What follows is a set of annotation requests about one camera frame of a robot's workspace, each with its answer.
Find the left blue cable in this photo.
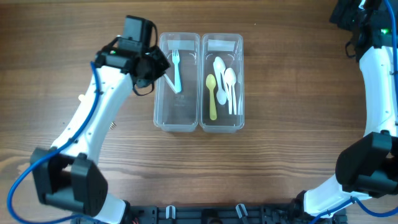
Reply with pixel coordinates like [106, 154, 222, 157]
[6, 61, 103, 224]

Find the white spoon top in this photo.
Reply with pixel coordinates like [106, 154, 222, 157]
[213, 57, 227, 105]

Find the clear plastic container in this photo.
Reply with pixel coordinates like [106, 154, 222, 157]
[200, 33, 245, 133]
[154, 32, 201, 132]

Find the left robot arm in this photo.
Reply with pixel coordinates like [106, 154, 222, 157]
[30, 16, 170, 223]

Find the right blue cable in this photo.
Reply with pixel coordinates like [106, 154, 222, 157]
[309, 0, 398, 224]

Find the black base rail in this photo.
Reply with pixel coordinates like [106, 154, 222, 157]
[70, 203, 346, 224]

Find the right clear plastic container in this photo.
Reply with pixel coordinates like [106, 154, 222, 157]
[200, 33, 245, 133]

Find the cream yellow spoon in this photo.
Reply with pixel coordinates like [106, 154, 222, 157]
[206, 74, 217, 121]

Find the left clear plastic container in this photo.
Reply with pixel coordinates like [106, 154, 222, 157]
[154, 32, 201, 132]

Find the white fork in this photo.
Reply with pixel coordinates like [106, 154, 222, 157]
[109, 122, 116, 129]
[164, 49, 182, 93]

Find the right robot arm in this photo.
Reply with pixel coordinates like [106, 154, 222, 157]
[287, 0, 397, 223]

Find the white spoon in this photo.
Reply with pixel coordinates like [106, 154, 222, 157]
[237, 71, 243, 116]
[224, 68, 237, 115]
[224, 81, 233, 114]
[213, 57, 227, 105]

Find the cream wooden fork lower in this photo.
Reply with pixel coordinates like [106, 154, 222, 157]
[78, 95, 85, 102]

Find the blue cable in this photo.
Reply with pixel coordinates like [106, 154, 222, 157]
[6, 61, 103, 224]
[309, 0, 398, 224]

